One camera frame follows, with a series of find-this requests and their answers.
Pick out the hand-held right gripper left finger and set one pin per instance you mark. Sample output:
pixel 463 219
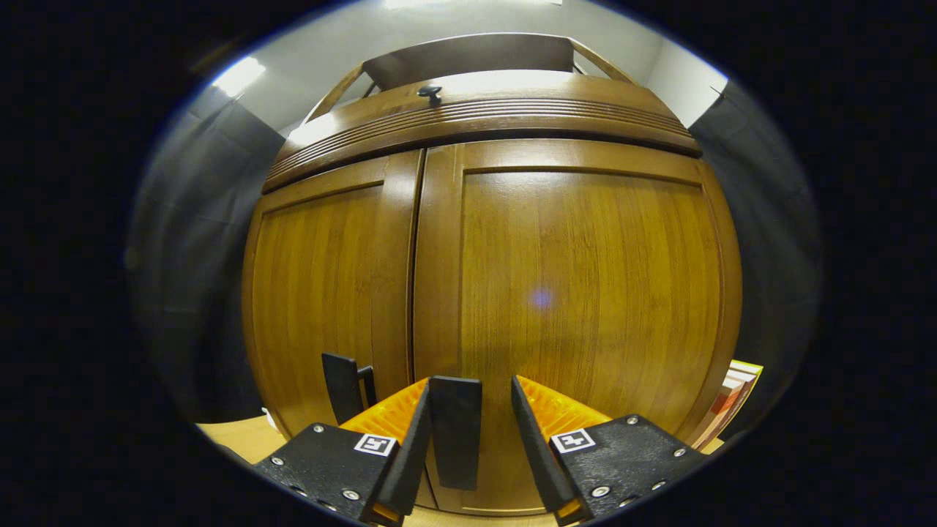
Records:
pixel 413 454

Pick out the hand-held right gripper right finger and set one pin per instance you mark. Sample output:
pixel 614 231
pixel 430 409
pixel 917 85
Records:
pixel 534 454

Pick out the wooden cabinet door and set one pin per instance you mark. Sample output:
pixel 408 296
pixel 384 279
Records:
pixel 585 278
pixel 322 278

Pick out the wooden double-door shoe cabinet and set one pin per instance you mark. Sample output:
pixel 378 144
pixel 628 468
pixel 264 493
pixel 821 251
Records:
pixel 468 58

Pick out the beige book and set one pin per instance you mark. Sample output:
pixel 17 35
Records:
pixel 716 421

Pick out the large dark red book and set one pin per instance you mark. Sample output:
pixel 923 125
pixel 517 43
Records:
pixel 726 399

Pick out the wooden drawer with black knob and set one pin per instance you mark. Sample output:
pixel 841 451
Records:
pixel 512 117

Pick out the ceiling light panel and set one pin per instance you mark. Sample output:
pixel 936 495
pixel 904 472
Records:
pixel 238 75

